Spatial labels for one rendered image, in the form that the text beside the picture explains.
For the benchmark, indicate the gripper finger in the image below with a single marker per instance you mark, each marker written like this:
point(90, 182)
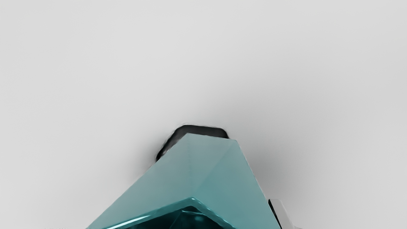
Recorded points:
point(281, 214)

